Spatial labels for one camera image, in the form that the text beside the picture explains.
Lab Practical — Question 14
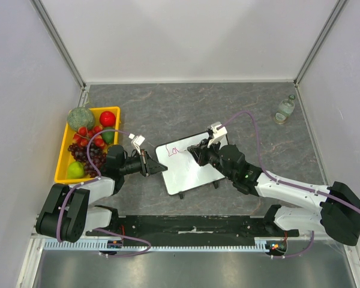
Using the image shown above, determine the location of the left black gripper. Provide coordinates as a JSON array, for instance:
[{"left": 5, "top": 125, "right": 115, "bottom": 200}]
[{"left": 119, "top": 149, "right": 167, "bottom": 177}]

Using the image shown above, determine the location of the white whiteboard black frame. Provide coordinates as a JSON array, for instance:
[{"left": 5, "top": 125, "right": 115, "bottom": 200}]
[{"left": 155, "top": 132, "right": 224, "bottom": 196}]

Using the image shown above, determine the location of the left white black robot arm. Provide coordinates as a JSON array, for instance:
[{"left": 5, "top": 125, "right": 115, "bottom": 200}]
[{"left": 35, "top": 145, "right": 168, "bottom": 243}]

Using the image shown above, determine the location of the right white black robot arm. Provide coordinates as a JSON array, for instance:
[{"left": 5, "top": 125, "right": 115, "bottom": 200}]
[{"left": 187, "top": 140, "right": 360, "bottom": 246}]

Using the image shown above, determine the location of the green lime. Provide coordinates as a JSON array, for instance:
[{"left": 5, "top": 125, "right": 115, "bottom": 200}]
[{"left": 101, "top": 127, "right": 115, "bottom": 145}]

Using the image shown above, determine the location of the purple grape bunch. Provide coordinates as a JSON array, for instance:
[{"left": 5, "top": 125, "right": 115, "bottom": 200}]
[{"left": 68, "top": 144, "right": 106, "bottom": 178}]

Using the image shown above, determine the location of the red apple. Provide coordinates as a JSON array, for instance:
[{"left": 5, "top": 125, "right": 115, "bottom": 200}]
[{"left": 99, "top": 110, "right": 116, "bottom": 127}]

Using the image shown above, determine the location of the yellow plastic bin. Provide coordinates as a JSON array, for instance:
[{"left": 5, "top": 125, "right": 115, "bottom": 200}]
[{"left": 55, "top": 106, "right": 121, "bottom": 185}]

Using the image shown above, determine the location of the red strawberry cluster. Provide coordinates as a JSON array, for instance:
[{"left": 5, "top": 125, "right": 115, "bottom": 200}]
[{"left": 73, "top": 125, "right": 106, "bottom": 149}]

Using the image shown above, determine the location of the green pear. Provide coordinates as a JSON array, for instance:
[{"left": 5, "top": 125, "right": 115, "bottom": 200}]
[{"left": 67, "top": 161, "right": 85, "bottom": 179}]

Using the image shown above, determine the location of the green netted melon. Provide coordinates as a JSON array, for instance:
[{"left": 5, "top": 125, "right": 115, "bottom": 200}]
[{"left": 67, "top": 107, "right": 95, "bottom": 131}]

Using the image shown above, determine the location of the clear glass bottle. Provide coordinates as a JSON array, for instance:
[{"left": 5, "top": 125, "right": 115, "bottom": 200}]
[{"left": 274, "top": 94, "right": 296, "bottom": 124}]

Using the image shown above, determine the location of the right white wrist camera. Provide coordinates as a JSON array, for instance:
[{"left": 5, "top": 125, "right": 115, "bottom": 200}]
[{"left": 207, "top": 122, "right": 227, "bottom": 148}]

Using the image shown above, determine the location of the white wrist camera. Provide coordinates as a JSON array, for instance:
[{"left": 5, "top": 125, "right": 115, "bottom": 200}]
[
  {"left": 128, "top": 133, "right": 145, "bottom": 155},
  {"left": 207, "top": 122, "right": 227, "bottom": 148}
]

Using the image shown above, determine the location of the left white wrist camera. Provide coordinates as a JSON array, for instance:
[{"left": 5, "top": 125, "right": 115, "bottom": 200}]
[{"left": 128, "top": 133, "right": 145, "bottom": 155}]

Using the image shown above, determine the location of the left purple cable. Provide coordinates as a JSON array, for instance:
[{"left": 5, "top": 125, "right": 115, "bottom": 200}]
[{"left": 55, "top": 128, "right": 152, "bottom": 259}]

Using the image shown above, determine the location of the purple cable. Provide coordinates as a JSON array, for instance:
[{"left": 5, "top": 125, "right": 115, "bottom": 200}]
[
  {"left": 55, "top": 128, "right": 152, "bottom": 259},
  {"left": 221, "top": 110, "right": 360, "bottom": 259}
]

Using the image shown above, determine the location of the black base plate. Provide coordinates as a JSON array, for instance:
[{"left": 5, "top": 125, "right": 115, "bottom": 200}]
[{"left": 104, "top": 215, "right": 299, "bottom": 246}]

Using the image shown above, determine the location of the white slotted cable duct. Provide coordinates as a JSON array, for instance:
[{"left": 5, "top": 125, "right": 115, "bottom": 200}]
[{"left": 43, "top": 238, "right": 283, "bottom": 253}]

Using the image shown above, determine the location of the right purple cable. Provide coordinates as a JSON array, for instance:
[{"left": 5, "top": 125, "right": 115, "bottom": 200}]
[{"left": 221, "top": 110, "right": 360, "bottom": 259}]

